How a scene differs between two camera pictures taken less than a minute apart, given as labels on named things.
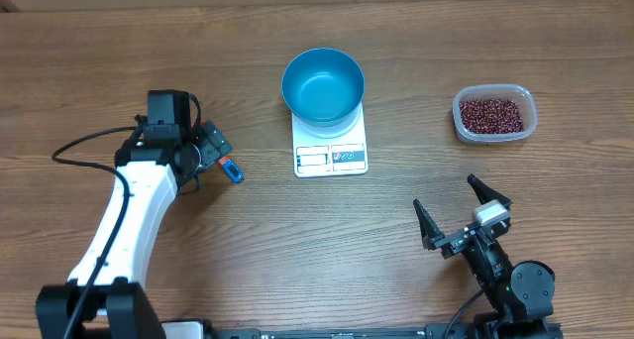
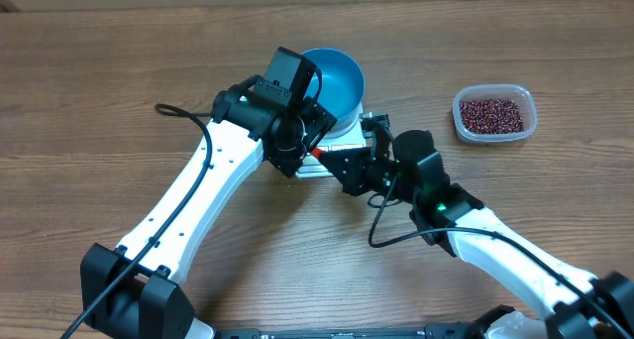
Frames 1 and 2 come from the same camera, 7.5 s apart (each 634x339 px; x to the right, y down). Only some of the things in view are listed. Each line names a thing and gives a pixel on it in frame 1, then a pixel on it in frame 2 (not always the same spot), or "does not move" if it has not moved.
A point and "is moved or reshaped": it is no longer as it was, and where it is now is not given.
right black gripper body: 462,235 to 361,172
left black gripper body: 216,141 to 289,159
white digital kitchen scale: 344,155 does not move
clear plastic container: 493,113 does not move
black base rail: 347,332 does not move
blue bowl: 323,89 does not move
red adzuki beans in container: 490,116 does not move
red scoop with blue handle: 232,169 is moved or reshaped
